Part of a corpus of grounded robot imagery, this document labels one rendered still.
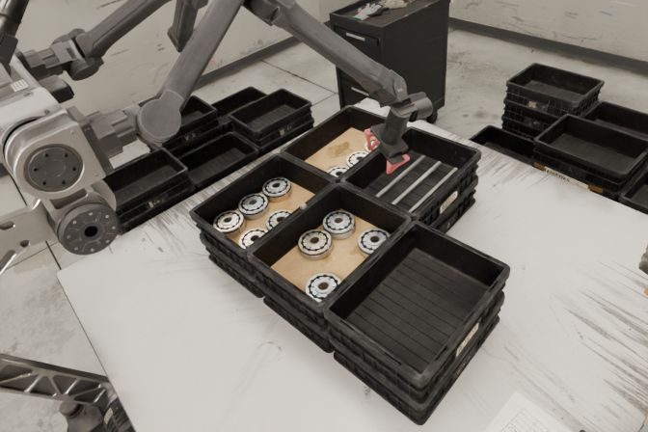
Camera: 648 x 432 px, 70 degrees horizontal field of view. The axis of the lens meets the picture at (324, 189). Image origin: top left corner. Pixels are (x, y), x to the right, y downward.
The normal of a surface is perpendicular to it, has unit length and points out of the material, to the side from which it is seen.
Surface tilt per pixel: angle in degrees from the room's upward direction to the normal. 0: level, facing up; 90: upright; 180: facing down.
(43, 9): 90
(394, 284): 0
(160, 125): 58
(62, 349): 0
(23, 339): 0
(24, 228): 90
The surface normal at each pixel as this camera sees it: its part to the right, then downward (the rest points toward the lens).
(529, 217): -0.12, -0.77
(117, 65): 0.65, 0.42
